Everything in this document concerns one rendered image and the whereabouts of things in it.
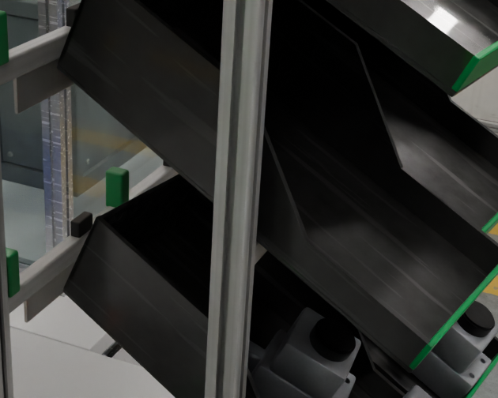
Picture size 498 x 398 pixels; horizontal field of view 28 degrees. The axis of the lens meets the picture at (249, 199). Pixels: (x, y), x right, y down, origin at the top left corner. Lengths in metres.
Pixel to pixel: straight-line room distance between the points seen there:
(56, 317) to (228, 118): 1.01
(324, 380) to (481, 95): 3.83
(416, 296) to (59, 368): 0.85
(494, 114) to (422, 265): 3.85
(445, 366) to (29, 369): 0.74
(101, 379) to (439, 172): 0.74
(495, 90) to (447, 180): 3.69
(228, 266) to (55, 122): 0.89
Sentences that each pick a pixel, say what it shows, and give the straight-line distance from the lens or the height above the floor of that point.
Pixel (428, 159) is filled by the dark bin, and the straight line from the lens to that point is 0.75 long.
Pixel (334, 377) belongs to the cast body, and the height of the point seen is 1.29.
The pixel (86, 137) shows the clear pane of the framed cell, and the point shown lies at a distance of 1.52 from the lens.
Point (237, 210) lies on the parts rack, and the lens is 0.53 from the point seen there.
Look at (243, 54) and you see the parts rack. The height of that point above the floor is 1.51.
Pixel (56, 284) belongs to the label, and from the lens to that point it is 0.75.
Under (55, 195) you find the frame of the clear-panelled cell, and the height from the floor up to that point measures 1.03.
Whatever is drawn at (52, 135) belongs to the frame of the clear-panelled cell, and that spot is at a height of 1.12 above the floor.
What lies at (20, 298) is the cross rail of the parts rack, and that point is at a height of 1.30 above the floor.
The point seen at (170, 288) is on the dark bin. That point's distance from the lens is 0.62.
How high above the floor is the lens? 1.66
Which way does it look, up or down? 25 degrees down
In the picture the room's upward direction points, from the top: 4 degrees clockwise
